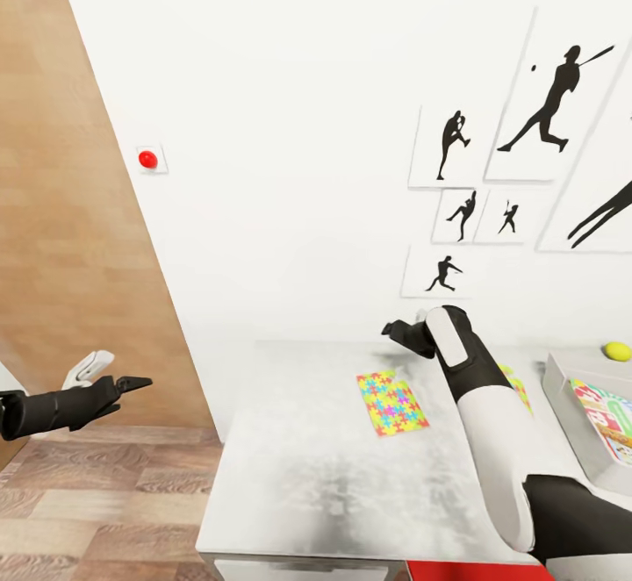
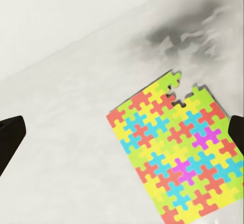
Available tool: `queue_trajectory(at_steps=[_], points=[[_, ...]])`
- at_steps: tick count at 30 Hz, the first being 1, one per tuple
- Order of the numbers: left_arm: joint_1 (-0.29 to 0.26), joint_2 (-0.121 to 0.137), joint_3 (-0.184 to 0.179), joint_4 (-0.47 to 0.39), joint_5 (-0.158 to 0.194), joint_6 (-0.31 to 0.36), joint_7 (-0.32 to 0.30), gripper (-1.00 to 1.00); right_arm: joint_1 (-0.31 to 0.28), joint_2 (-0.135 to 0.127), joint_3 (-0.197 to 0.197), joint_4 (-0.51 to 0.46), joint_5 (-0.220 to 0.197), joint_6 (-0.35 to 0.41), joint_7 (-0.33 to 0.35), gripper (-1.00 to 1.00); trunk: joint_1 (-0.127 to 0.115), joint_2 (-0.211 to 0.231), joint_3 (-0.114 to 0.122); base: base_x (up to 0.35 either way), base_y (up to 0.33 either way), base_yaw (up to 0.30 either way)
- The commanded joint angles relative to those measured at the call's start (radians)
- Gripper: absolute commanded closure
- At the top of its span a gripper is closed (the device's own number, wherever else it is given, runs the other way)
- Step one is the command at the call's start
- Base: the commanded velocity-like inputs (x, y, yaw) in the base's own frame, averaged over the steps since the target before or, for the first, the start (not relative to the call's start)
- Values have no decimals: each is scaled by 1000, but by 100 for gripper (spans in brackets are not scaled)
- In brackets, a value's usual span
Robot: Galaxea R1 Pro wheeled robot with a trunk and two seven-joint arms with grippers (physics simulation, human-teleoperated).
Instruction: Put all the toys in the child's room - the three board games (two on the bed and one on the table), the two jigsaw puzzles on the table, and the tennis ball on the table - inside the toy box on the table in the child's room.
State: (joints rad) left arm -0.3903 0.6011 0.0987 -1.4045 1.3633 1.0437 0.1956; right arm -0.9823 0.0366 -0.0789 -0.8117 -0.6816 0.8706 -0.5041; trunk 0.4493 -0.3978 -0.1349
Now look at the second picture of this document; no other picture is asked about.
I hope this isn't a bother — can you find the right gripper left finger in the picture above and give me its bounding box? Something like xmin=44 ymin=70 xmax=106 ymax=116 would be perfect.
xmin=0 ymin=115 xmax=26 ymax=177

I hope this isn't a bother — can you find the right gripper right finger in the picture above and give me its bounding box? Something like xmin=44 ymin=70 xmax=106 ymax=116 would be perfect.
xmin=228 ymin=115 xmax=244 ymax=156

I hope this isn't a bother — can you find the jigsaw puzzle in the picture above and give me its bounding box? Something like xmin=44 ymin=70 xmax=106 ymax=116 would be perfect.
xmin=106 ymin=72 xmax=244 ymax=224

